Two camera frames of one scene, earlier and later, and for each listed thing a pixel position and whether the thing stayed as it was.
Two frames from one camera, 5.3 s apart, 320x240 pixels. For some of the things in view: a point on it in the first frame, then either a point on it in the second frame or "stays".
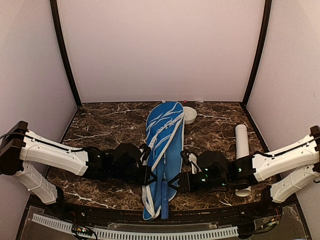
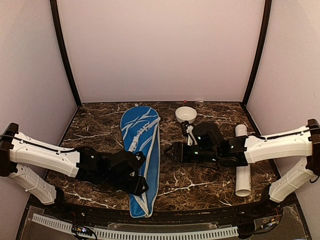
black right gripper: [186, 184] -> [179, 154]
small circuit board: [82, 230] stays
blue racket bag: [165, 130] -> [140, 131]
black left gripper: [143, 180] -> [136, 187]
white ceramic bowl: [190, 115] stays
